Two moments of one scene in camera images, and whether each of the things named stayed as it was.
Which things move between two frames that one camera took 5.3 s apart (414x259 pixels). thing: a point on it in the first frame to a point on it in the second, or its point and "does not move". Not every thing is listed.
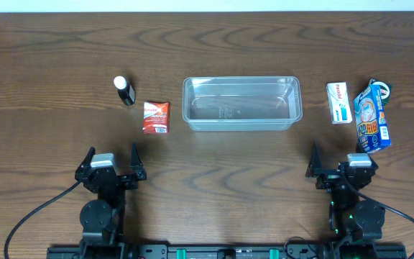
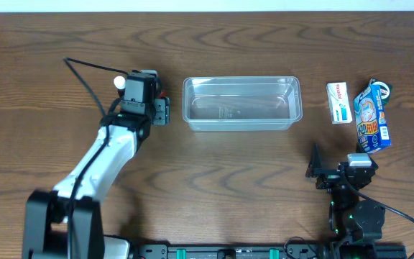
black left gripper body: x=121 y=180 to x=160 y=111
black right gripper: x=330 y=177 does not move
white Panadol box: x=339 y=101 does not move
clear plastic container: x=235 y=103 does not move
